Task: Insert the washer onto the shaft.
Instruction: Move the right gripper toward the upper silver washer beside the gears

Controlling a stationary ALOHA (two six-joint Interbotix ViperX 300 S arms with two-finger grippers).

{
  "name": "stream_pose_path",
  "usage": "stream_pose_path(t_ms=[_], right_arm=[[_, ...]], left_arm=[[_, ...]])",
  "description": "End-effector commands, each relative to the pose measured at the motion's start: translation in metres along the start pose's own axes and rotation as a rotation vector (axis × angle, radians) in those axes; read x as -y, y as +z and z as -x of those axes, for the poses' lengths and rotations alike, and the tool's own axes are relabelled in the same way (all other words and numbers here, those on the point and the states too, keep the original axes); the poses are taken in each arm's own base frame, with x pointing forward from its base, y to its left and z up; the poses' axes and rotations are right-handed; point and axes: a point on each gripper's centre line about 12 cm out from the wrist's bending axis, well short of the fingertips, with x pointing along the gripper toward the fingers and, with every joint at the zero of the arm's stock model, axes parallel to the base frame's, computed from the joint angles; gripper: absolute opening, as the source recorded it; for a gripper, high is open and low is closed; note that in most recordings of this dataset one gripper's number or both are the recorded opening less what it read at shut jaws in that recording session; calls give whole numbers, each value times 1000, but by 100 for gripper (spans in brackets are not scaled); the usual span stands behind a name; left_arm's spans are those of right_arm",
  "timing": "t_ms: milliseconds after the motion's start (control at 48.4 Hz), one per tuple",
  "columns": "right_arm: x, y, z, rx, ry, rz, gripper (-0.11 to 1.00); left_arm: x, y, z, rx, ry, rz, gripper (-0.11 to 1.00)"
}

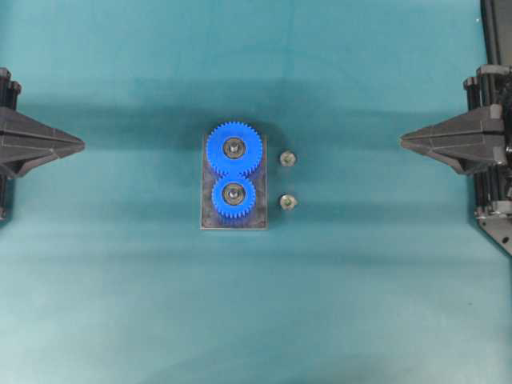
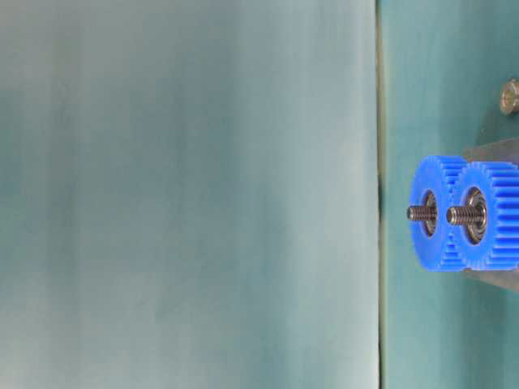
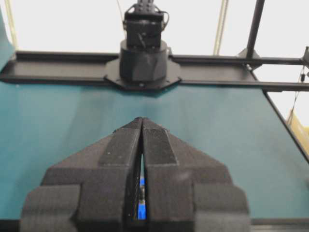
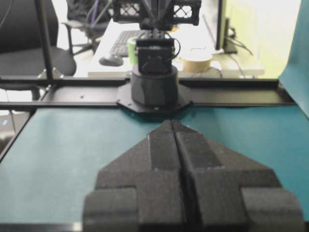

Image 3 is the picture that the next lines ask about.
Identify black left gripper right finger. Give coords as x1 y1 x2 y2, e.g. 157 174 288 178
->
142 118 250 232

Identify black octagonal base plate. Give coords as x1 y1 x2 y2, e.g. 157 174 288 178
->
104 59 181 91

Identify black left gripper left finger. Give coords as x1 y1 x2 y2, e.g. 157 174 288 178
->
20 117 142 232

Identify black aluminium frame rail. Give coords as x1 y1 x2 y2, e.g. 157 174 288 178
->
0 52 309 92

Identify black vertical frame post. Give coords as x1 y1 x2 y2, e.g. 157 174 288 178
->
244 0 266 61

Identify blue plastic gear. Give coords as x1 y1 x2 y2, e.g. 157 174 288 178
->
137 177 146 220

